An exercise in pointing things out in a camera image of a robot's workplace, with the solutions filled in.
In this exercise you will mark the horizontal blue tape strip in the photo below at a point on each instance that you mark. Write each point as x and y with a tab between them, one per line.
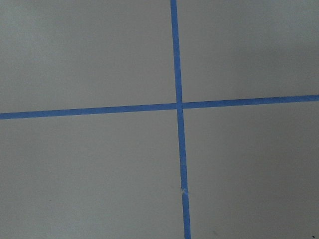
158	107

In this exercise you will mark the vertical blue tape strip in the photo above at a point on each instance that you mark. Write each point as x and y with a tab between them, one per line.
180	120

